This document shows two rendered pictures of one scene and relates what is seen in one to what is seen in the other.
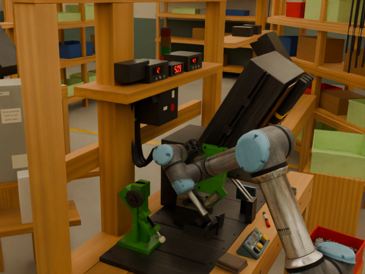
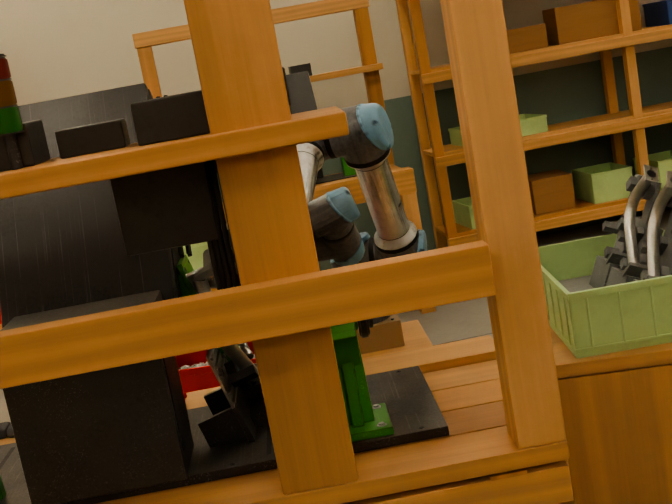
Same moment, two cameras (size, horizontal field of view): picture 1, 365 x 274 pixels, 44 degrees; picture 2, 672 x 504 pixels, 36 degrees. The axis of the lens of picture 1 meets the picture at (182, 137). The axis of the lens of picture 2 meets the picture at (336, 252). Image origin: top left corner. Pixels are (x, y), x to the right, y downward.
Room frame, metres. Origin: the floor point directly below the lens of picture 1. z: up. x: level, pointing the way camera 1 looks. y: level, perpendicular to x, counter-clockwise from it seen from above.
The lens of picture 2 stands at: (2.58, 1.93, 1.63)
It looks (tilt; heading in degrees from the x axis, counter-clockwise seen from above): 10 degrees down; 242
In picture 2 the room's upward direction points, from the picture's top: 10 degrees counter-clockwise
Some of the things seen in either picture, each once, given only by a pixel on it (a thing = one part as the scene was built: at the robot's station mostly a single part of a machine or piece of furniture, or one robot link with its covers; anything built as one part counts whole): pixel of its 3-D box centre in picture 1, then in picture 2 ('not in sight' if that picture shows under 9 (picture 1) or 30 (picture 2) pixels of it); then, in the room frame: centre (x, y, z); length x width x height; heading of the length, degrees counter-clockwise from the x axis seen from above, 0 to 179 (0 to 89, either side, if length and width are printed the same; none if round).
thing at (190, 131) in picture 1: (191, 166); (99, 395); (2.08, -0.05, 1.07); 0.30 x 0.18 x 0.34; 153
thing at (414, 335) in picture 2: not in sight; (370, 350); (1.22, -0.49, 0.83); 0.32 x 0.32 x 0.04; 63
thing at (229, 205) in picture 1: (206, 214); (178, 445); (1.92, -0.12, 0.89); 1.10 x 0.42 x 0.02; 153
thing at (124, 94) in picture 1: (159, 77); (92, 165); (2.04, 0.11, 1.52); 0.90 x 0.25 x 0.04; 153
